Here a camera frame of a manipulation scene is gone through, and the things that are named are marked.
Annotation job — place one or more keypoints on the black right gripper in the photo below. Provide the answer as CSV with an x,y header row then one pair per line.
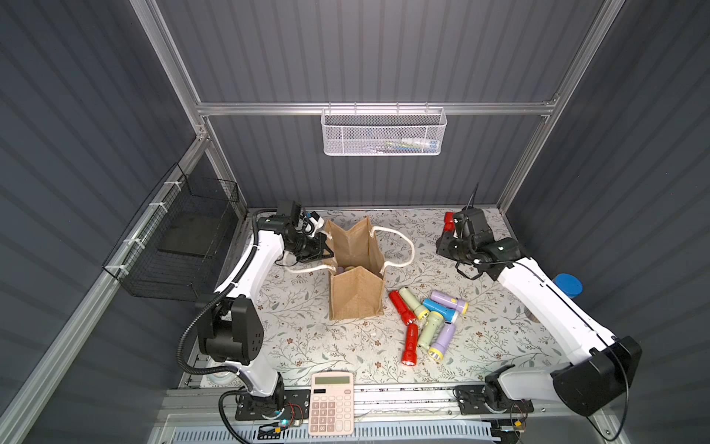
x,y
452,241

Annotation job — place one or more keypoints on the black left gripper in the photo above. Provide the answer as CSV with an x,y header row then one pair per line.
x,y
309,244

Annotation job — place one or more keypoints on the red flashlight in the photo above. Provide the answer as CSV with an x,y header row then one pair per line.
x,y
409,356
406,315
449,223

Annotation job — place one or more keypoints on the brown paper tote bag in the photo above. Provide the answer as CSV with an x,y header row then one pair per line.
x,y
358,293

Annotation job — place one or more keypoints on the purple flashlight horizontal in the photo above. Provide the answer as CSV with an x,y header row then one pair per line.
x,y
448,301

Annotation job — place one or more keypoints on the blue flashlight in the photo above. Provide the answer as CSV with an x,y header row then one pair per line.
x,y
450,315

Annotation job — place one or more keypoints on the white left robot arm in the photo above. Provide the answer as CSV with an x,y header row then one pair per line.
x,y
231,332

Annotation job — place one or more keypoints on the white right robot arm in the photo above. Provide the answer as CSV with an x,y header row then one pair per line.
x,y
597,366

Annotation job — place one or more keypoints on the green flashlight lower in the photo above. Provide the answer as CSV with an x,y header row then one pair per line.
x,y
433,322

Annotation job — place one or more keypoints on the green flashlight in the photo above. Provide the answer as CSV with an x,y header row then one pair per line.
x,y
413,303
433,322

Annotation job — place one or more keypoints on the green flashlight upper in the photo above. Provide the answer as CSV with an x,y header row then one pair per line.
x,y
413,303

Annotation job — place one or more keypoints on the purple flashlight bottom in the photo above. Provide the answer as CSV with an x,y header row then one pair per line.
x,y
438,349

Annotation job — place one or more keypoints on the blue-lidded cylinder container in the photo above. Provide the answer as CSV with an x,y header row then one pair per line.
x,y
569,285

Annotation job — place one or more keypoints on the markers in white basket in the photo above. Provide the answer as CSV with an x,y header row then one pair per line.
x,y
421,146

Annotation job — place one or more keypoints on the red flashlight bottom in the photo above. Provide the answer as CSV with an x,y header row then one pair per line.
x,y
409,356

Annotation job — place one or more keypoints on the pink calculator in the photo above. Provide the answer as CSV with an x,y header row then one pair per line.
x,y
331,408

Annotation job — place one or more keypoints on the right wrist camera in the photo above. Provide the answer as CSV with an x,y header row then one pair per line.
x,y
471,224

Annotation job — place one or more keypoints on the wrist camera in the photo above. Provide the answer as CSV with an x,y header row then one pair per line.
x,y
292,214
471,224

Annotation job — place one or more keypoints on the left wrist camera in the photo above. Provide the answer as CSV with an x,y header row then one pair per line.
x,y
292,214

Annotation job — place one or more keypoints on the white wire mesh basket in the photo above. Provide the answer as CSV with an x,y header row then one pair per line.
x,y
354,131

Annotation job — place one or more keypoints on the black wire basket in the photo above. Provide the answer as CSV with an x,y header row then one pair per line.
x,y
178,247

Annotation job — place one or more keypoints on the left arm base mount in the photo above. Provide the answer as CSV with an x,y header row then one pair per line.
x,y
284,404

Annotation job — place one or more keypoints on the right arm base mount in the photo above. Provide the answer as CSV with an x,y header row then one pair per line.
x,y
488,399

